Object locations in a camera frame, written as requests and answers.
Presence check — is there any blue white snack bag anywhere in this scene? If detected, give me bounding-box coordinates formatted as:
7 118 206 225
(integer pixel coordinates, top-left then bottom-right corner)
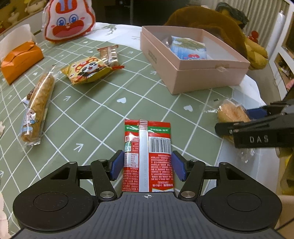
161 35 207 60

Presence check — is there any cream fringed cloth bag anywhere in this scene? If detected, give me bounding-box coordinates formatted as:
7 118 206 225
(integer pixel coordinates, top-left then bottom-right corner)
0 193 11 239

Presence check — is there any brown cracker packet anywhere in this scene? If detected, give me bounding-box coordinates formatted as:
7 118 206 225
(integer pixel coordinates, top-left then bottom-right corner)
97 44 120 67

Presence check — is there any red white rabbit snack bag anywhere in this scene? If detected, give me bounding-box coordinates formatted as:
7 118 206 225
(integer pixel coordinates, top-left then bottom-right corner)
42 0 96 43

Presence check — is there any pink cardboard box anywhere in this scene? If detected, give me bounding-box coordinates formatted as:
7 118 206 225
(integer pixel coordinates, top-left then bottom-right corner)
140 26 250 95

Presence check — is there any bread packet clear wrap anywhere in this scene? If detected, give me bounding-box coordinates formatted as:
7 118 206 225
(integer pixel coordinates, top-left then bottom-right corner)
202 99 255 163

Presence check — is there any white shelf unit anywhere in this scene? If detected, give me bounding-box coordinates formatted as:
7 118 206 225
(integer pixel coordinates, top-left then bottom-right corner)
267 1 293 98

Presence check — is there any red green snack packet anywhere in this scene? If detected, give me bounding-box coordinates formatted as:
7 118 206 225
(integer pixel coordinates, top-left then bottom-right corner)
122 119 174 192

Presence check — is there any brown plush toy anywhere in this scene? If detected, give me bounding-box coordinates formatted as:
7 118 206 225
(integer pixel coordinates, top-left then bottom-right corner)
165 3 268 70

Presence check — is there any green grid tablecloth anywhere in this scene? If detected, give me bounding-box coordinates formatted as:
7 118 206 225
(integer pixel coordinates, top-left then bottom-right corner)
1 23 263 234

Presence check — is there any long bread stick packet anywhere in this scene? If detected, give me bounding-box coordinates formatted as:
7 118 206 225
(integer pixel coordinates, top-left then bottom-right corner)
20 64 56 147

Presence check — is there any orange tissue pack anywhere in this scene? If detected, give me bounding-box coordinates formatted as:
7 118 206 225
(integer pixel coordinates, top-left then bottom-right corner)
1 24 44 85

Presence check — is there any yellow panda snack bag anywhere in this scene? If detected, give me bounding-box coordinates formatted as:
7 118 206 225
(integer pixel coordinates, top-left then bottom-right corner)
61 57 124 85

